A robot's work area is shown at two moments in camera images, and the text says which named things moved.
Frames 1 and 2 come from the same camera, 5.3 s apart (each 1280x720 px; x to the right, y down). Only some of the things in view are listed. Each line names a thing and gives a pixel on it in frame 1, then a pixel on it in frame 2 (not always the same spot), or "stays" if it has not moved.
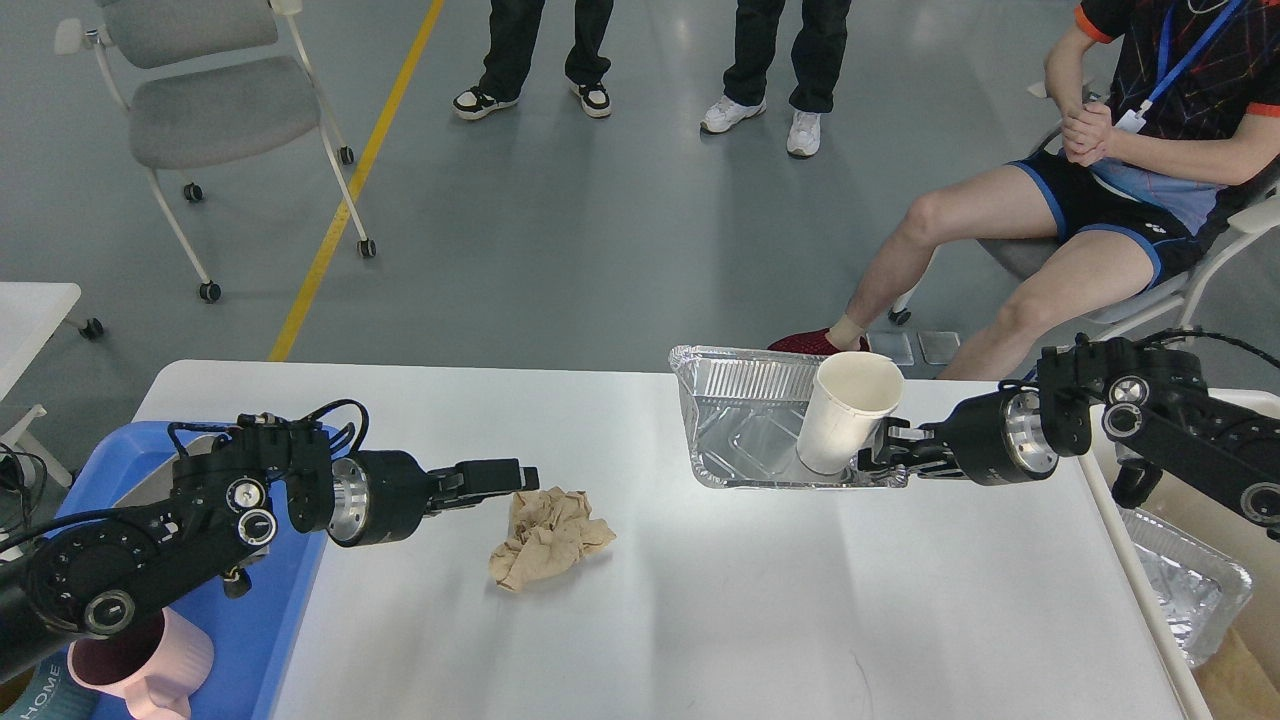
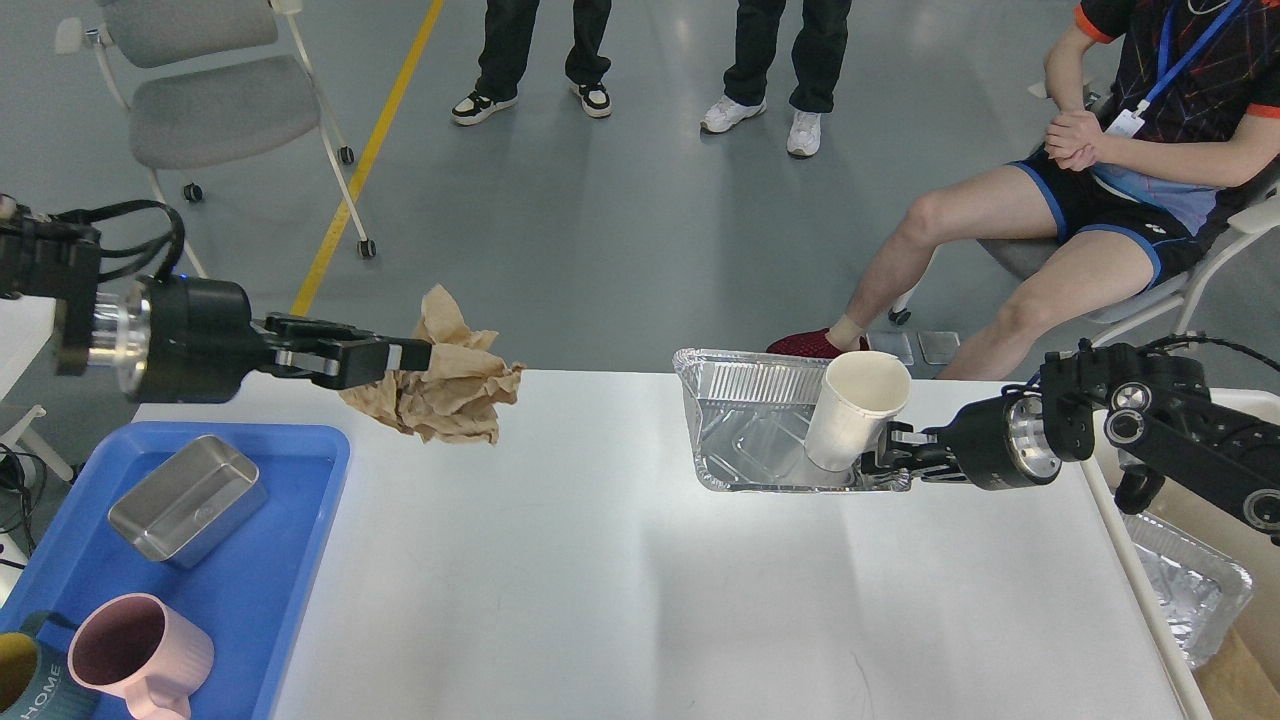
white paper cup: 850,394 stays
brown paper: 549,529 -> 458,399
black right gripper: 996,438 stays
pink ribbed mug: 152,665 stays
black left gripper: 381,496 -> 192,339
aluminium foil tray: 745,411 stays
